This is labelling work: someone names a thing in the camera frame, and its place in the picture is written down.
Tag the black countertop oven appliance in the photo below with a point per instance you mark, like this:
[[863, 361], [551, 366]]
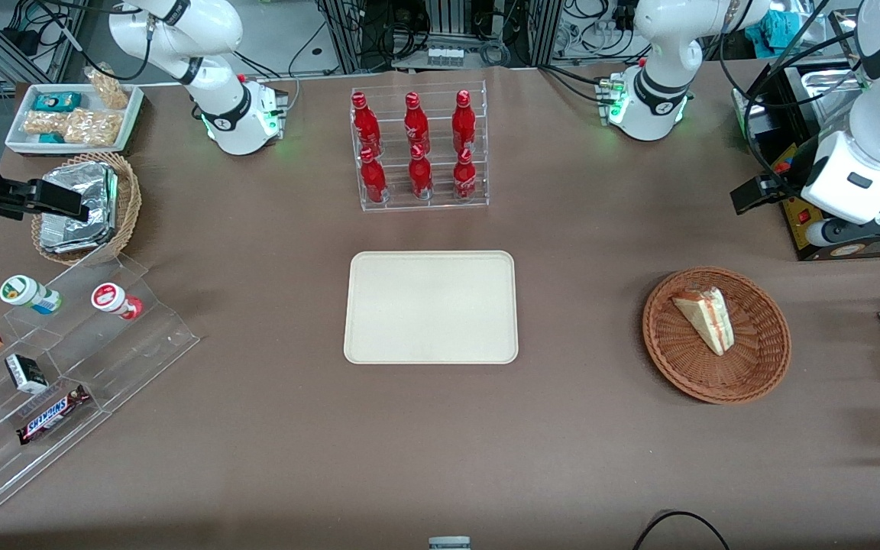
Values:
[[810, 237]]

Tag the small teal packet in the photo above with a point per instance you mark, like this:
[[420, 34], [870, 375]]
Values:
[[50, 138]]

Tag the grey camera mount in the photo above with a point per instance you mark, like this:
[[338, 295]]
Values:
[[449, 543]]

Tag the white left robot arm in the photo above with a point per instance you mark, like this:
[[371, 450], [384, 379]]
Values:
[[660, 85]]

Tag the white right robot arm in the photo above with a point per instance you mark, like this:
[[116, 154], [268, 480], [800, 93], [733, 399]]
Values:
[[235, 114]]

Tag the shiny metal oven tray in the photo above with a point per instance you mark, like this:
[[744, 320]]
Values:
[[822, 84]]

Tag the snickers chocolate bar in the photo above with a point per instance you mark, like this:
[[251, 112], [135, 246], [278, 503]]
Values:
[[52, 415]]

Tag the triangle sandwich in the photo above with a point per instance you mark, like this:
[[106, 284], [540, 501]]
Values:
[[707, 317]]

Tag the light tan wicker basket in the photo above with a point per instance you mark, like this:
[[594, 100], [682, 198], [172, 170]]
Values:
[[128, 202]]

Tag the beige rectangular serving tray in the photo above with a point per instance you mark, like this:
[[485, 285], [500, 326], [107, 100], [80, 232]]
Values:
[[431, 307]]

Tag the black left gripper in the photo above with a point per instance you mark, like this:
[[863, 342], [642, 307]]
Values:
[[786, 186]]

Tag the teal snack box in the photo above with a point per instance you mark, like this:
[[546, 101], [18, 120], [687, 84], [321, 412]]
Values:
[[56, 101]]

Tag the white rectangular snack tray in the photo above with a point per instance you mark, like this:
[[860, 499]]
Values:
[[20, 130]]

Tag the foil wrapped food packs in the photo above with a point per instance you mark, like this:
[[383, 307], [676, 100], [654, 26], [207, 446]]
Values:
[[85, 183]]

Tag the large clear bag of crackers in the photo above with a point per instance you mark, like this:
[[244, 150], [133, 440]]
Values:
[[94, 127]]

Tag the red cola bottle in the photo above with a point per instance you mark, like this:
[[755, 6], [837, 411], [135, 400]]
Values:
[[366, 126], [464, 121], [420, 176], [415, 122], [464, 177], [373, 179]]

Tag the red capped yogurt bottle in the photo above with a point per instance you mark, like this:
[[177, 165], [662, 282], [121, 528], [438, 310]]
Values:
[[113, 299]]

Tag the clear acrylic stepped display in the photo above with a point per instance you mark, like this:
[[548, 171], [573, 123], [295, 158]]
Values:
[[134, 351]]

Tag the clear acrylic bottle rack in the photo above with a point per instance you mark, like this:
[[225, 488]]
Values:
[[478, 114]]

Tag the small black white carton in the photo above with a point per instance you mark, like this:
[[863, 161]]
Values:
[[26, 374]]

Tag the clear bag of nuts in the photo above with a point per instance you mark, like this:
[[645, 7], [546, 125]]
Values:
[[110, 88]]

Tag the green capped yogurt bottle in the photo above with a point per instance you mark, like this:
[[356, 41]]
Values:
[[26, 293]]

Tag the round brown wicker basket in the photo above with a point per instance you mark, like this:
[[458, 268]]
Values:
[[753, 359]]

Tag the white power strip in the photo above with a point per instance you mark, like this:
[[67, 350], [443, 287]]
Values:
[[444, 56]]

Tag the teal crumpled cloth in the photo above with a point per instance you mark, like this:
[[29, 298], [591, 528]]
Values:
[[776, 27]]

